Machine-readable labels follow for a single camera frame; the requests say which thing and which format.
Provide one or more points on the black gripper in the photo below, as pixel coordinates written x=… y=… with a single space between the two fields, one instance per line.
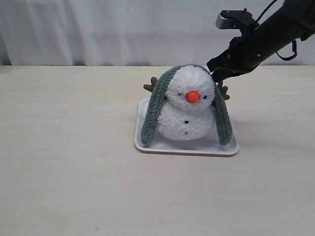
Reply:
x=244 y=54

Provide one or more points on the green knitted scarf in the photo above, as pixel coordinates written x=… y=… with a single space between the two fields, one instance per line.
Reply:
x=155 y=110

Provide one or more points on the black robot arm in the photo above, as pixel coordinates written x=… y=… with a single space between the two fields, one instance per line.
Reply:
x=294 y=20

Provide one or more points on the white plush snowman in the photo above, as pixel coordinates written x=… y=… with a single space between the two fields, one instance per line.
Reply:
x=187 y=108

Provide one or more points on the white rectangular tray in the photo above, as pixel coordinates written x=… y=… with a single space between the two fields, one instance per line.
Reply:
x=206 y=146

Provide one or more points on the white backdrop curtain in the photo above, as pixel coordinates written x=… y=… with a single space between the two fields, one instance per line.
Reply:
x=117 y=32

